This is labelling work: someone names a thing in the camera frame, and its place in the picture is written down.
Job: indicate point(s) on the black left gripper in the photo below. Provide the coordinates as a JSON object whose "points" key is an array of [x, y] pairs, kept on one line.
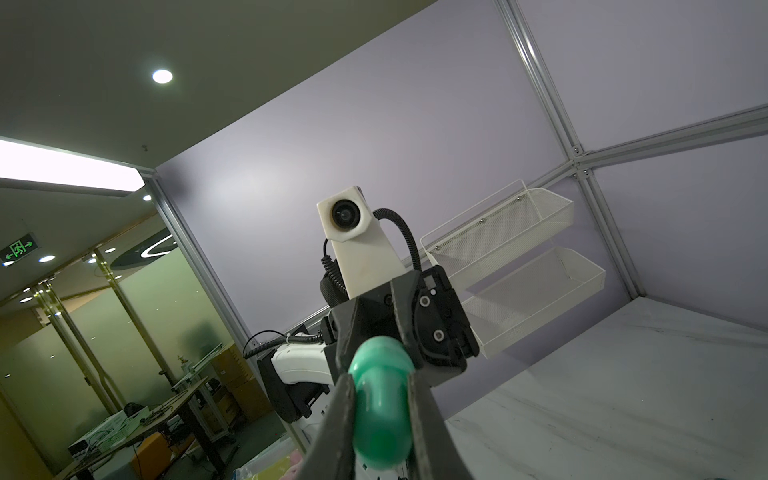
{"points": [[423, 312]]}

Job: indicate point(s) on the green stamp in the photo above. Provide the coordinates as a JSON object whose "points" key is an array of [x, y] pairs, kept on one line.
{"points": [[382, 436]]}

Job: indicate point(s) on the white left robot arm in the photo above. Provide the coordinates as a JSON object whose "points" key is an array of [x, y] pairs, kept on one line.
{"points": [[294, 367]]}

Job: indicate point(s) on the stacked cardboard boxes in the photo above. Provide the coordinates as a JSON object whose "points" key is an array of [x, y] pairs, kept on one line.
{"points": [[235, 373]]}

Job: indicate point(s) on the white two-tier mesh shelf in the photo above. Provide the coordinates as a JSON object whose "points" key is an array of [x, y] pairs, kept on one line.
{"points": [[502, 257]]}

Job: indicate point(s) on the wooden office desk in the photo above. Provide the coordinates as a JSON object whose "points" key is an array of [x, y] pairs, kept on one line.
{"points": [[178, 406]]}

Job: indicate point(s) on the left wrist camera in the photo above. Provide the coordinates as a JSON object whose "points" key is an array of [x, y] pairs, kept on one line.
{"points": [[366, 257]]}

